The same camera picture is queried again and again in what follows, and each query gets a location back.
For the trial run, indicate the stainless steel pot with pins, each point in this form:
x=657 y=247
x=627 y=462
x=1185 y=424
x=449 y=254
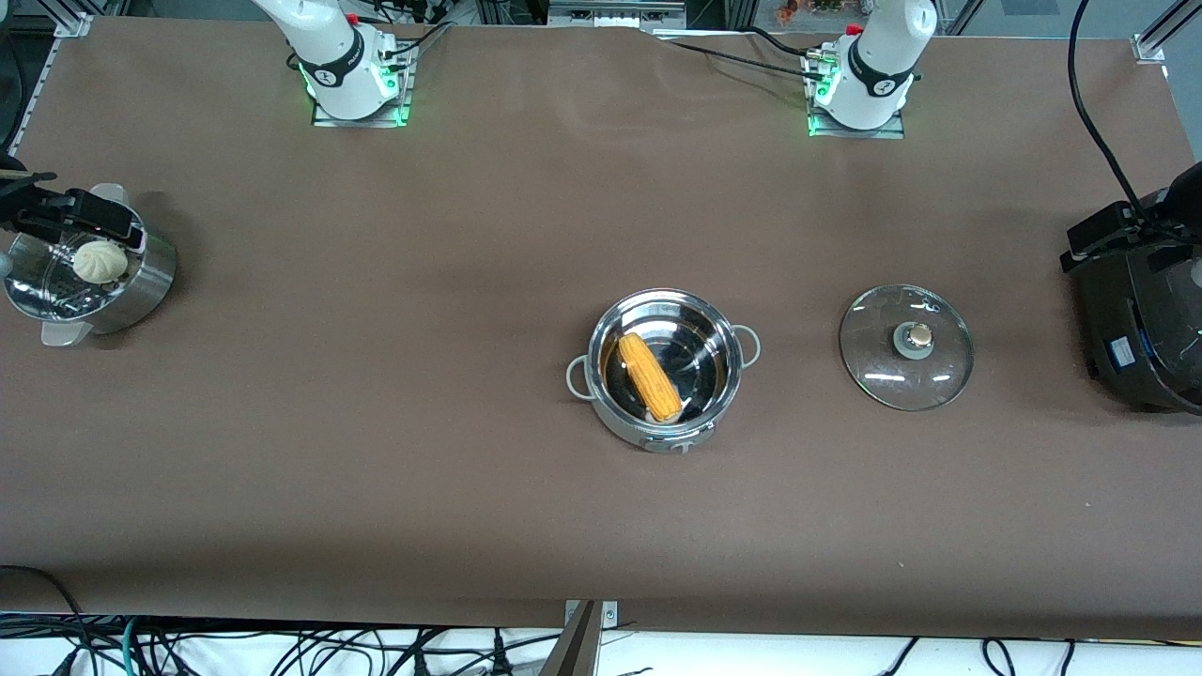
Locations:
x=704 y=357

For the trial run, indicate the yellow corn cob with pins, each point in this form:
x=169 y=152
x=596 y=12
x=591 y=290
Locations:
x=650 y=377

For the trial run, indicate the glass pot lid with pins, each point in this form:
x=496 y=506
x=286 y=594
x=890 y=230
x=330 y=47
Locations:
x=883 y=376

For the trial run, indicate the aluminium table corner bracket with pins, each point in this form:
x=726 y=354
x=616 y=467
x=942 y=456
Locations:
x=1148 y=49
x=73 y=25

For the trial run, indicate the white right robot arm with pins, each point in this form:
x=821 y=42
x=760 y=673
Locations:
x=329 y=56

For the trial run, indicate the black rice cooker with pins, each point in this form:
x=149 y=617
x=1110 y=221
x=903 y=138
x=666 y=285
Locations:
x=1146 y=329

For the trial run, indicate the small metal edge bracket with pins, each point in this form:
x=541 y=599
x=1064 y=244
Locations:
x=608 y=613

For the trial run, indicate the aluminium diagonal frame post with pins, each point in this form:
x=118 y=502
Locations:
x=1169 y=23

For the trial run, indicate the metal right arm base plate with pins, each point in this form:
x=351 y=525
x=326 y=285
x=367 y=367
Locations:
x=362 y=122

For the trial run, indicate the steel steamer pot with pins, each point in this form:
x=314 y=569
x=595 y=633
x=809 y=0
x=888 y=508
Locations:
x=141 y=282

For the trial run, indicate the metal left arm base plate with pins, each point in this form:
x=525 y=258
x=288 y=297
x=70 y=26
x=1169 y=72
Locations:
x=855 y=133

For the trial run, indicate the aluminium frame profile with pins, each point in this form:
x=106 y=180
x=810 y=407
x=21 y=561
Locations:
x=615 y=11

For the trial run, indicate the white steamed bun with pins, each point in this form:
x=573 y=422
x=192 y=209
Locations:
x=100 y=263

